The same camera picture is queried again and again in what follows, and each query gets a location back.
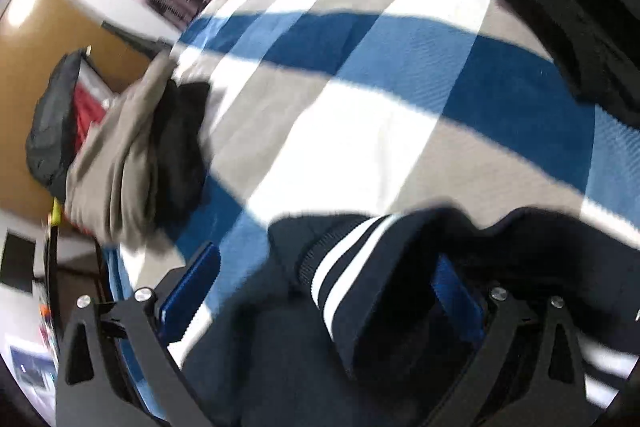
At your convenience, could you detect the navy white varsity jacket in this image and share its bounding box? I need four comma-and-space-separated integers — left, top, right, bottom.
183, 207, 639, 426

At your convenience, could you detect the taupe brown garment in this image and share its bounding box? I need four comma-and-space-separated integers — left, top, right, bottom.
64, 52, 176, 249

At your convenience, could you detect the black red jacket pile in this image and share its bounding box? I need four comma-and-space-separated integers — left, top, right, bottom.
25, 49, 116, 202

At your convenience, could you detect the blue white plaid bedspread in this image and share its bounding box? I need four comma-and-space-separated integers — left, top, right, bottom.
102, 0, 640, 423

